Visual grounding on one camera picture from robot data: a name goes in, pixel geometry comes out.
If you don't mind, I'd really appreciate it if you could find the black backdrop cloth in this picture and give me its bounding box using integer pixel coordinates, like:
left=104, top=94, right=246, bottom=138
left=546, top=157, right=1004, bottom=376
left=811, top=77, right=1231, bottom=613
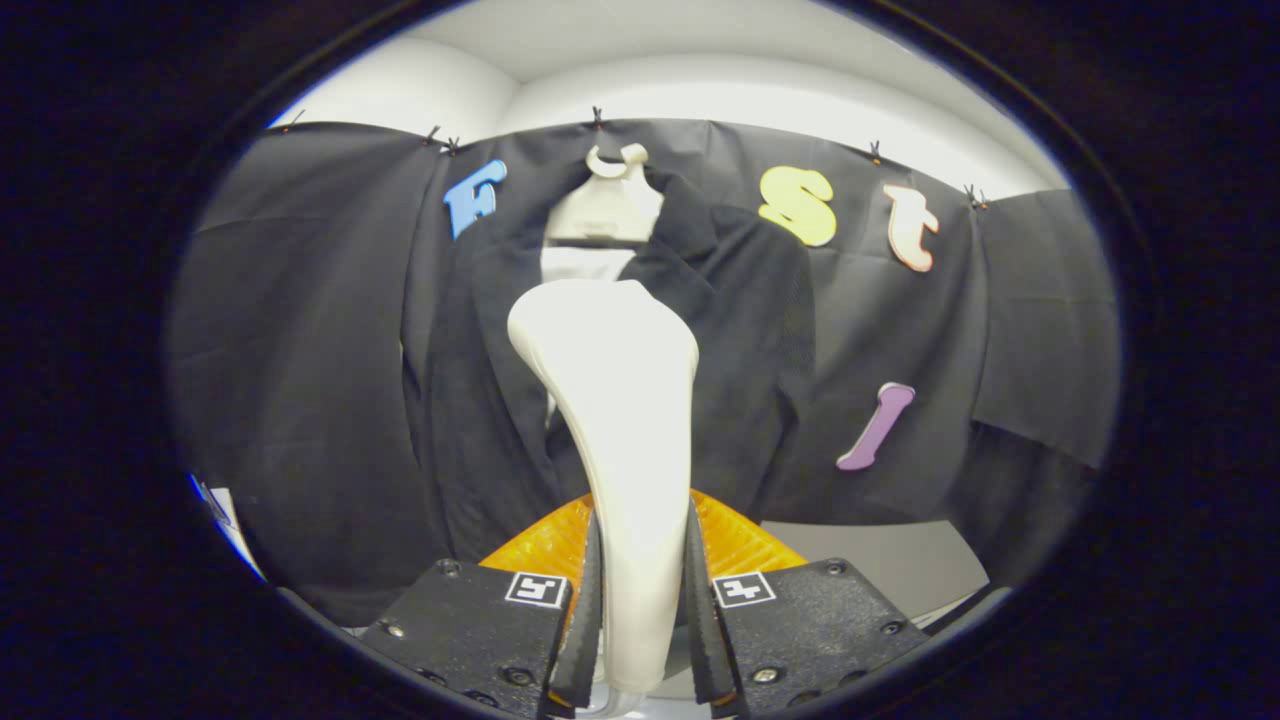
left=165, top=118, right=1121, bottom=631

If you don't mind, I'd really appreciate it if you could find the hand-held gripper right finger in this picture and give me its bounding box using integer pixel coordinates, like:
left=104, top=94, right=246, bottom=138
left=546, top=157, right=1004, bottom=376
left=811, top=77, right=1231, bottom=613
left=683, top=490, right=931, bottom=719

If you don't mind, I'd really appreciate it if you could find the white plastic hanger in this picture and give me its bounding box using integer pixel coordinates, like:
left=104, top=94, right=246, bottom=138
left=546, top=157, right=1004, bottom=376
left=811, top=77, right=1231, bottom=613
left=543, top=143, right=667, bottom=248

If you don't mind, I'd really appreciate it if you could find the black suit jacket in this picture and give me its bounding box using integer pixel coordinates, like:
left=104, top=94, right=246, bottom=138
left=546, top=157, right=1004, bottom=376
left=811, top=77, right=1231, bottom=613
left=400, top=168, right=818, bottom=629

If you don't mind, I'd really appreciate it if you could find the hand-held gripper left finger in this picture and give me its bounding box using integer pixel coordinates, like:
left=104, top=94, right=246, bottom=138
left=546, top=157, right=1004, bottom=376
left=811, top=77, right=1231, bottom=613
left=358, top=493, right=607, bottom=720

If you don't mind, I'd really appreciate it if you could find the white garment steamer head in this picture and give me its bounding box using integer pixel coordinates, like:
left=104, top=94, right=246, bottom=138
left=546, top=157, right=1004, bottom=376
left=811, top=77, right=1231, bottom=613
left=507, top=278, right=701, bottom=696

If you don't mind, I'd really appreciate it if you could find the white equipment with labels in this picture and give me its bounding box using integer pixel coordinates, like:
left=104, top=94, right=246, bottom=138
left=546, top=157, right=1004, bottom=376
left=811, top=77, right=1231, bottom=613
left=190, top=473, right=266, bottom=581

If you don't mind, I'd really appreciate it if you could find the grey cabinet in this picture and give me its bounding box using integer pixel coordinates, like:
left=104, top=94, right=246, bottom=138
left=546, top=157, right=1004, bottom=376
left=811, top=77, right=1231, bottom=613
left=760, top=518, right=991, bottom=627

